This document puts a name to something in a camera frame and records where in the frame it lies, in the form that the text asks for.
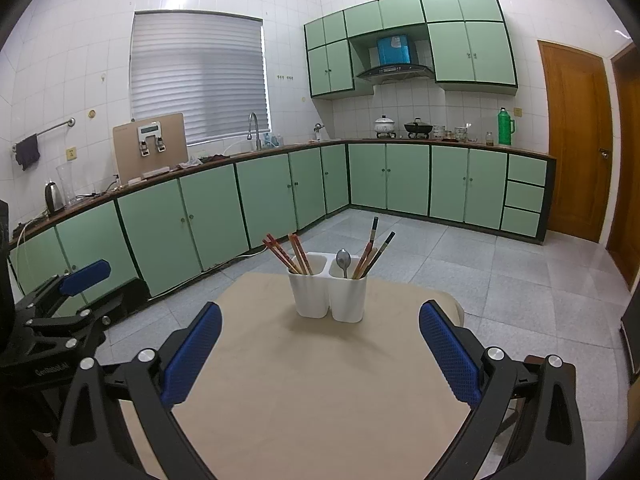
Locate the dark chopstick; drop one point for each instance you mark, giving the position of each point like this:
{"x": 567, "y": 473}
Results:
{"x": 381, "y": 251}
{"x": 372, "y": 237}

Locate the clear glass pitcher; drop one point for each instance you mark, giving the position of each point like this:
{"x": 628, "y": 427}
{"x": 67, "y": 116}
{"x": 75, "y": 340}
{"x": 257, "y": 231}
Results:
{"x": 67, "y": 185}

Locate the black wok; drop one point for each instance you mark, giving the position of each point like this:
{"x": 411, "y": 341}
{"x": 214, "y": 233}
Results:
{"x": 419, "y": 128}

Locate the small chrome tap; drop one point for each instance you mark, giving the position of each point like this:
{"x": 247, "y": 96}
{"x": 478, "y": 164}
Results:
{"x": 318, "y": 131}

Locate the red chopstick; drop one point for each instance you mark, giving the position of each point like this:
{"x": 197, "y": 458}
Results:
{"x": 303, "y": 253}
{"x": 279, "y": 257}
{"x": 297, "y": 255}
{"x": 281, "y": 248}

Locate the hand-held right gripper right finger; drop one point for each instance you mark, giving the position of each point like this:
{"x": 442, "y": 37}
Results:
{"x": 450, "y": 350}

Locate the chrome kitchen faucet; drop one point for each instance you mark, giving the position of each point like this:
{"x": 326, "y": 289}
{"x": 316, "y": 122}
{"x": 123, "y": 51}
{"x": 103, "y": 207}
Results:
{"x": 254, "y": 130}

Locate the light wooden chopstick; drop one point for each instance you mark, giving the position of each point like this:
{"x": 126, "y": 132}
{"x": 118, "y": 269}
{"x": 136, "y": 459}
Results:
{"x": 369, "y": 263}
{"x": 362, "y": 261}

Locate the white device on board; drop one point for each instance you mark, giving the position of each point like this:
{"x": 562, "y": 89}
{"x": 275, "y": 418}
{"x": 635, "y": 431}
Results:
{"x": 151, "y": 137}

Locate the white two-compartment utensil holder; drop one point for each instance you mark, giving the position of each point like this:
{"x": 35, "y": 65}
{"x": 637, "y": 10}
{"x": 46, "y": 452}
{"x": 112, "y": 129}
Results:
{"x": 320, "y": 295}

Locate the metal electric kettle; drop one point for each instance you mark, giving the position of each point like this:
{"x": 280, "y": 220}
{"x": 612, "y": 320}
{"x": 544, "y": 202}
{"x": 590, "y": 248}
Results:
{"x": 54, "y": 197}

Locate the dark hanging towel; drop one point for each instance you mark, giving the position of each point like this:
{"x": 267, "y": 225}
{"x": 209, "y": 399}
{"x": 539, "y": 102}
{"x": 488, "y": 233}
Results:
{"x": 27, "y": 152}

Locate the blue hood chimney cover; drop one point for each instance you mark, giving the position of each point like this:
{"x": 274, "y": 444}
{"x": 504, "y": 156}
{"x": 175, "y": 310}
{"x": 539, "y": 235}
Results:
{"x": 397, "y": 50}

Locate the black cabinet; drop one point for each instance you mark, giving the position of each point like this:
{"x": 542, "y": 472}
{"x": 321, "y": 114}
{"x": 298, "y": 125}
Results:
{"x": 631, "y": 335}

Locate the yellowed wall outlet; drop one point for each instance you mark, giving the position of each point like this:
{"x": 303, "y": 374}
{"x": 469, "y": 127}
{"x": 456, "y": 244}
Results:
{"x": 72, "y": 154}

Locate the green base cabinet run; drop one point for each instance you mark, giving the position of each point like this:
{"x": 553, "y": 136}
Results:
{"x": 210, "y": 210}

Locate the bottles beside sink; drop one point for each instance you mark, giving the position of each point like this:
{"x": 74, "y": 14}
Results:
{"x": 275, "y": 140}

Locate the cloth on counter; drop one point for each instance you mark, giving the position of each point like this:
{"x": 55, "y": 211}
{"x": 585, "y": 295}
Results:
{"x": 205, "y": 160}

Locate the white cooking pot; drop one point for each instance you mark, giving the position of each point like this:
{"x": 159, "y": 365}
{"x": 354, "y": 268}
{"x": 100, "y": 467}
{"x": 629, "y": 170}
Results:
{"x": 385, "y": 126}

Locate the metal spoon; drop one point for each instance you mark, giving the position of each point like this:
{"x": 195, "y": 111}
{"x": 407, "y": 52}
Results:
{"x": 343, "y": 260}

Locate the white window blind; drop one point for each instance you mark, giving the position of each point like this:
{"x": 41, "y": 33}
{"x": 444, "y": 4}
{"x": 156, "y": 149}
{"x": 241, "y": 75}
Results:
{"x": 197, "y": 77}

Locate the wall towel bar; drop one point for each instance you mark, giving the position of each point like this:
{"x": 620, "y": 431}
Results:
{"x": 50, "y": 129}

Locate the wooden board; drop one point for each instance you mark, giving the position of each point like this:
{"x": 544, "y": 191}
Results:
{"x": 125, "y": 155}

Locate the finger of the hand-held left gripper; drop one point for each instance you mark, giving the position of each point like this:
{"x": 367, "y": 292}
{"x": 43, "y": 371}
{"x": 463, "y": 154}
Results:
{"x": 85, "y": 275}
{"x": 95, "y": 317}

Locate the green wall cabinets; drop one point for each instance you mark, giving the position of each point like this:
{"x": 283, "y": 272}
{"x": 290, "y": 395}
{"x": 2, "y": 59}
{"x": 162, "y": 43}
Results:
{"x": 470, "y": 50}

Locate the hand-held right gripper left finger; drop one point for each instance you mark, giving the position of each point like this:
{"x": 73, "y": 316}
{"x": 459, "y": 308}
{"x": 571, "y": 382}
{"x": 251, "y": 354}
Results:
{"x": 192, "y": 355}

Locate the range hood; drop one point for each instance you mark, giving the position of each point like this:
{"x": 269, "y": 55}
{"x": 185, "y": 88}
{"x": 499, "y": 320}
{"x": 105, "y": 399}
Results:
{"x": 395, "y": 73}

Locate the group of glass jars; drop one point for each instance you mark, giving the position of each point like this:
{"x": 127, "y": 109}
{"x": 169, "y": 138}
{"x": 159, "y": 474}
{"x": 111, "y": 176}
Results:
{"x": 452, "y": 133}

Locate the green thermos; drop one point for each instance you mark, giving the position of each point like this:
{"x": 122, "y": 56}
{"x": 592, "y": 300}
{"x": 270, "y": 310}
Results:
{"x": 505, "y": 127}

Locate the wooden door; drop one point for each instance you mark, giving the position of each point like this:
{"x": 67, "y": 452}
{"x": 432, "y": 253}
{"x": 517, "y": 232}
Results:
{"x": 627, "y": 170}
{"x": 575, "y": 145}

